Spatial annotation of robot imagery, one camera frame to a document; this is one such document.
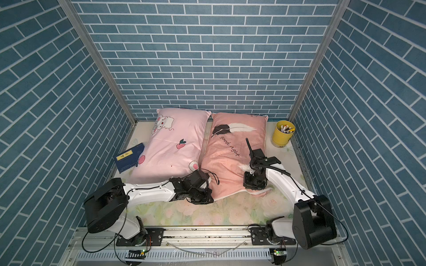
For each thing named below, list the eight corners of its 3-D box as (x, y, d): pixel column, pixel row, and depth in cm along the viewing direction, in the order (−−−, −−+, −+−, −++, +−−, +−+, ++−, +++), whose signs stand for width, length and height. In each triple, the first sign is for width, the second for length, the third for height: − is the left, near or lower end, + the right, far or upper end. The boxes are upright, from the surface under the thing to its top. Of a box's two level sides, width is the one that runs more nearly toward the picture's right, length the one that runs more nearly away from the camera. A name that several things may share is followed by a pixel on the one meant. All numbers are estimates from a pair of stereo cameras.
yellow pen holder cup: (273, 147, 107) (278, 134, 97) (269, 133, 114) (274, 119, 105) (290, 147, 107) (298, 134, 97) (286, 133, 115) (292, 120, 105)
